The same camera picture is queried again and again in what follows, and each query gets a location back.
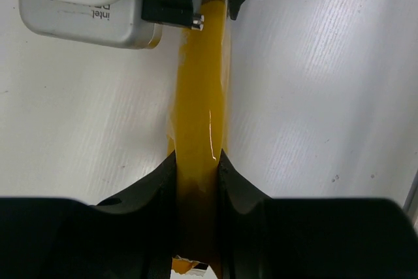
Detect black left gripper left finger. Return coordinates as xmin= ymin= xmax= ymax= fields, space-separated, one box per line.
xmin=1 ymin=155 xmax=176 ymax=278

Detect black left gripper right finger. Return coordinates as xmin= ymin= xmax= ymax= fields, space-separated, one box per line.
xmin=217 ymin=154 xmax=417 ymax=278

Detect yellow Pastatime spaghetti bag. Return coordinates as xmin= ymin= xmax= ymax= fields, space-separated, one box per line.
xmin=168 ymin=0 xmax=231 ymax=278

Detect aluminium table edge rail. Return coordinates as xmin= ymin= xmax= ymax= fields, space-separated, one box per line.
xmin=403 ymin=173 xmax=418 ymax=225

